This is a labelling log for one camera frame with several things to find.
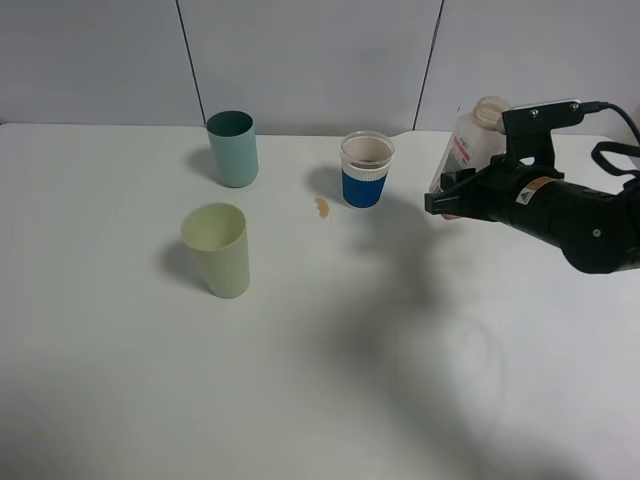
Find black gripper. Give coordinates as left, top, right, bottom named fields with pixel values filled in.
left=424, top=155, right=570, bottom=230

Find clear plastic drink bottle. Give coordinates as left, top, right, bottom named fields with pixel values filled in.
left=428, top=96, right=511, bottom=193

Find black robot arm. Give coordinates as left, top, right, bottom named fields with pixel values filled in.
left=424, top=155, right=639, bottom=274

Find clear cup with blue sleeve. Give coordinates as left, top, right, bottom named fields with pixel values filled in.
left=340, top=131, right=395, bottom=209

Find brown drink spill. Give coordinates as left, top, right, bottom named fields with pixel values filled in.
left=314, top=197, right=330, bottom=219

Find teal plastic cup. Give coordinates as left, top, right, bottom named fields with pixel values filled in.
left=206, top=110, right=259, bottom=188

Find light green plastic cup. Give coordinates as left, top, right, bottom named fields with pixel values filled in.
left=181, top=203, right=250, bottom=299

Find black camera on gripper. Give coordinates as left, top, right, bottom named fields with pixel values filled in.
left=501, top=99, right=585, bottom=168

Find black cable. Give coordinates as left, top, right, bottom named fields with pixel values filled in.
left=579, top=101, right=640, bottom=194

